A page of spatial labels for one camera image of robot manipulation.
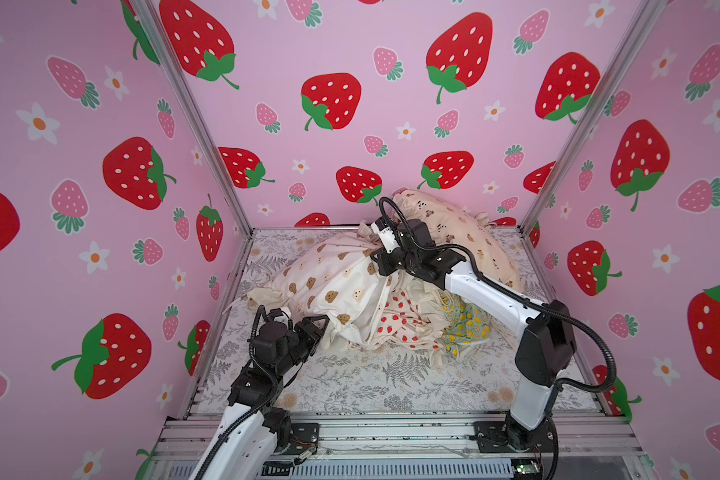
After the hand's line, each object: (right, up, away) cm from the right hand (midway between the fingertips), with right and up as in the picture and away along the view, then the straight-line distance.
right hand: (366, 257), depth 81 cm
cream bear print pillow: (-9, -7, -1) cm, 11 cm away
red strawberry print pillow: (+13, -18, +6) cm, 23 cm away
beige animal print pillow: (+26, +10, +9) cm, 29 cm away
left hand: (-9, -17, -5) cm, 20 cm away
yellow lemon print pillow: (+30, -19, +6) cm, 36 cm away
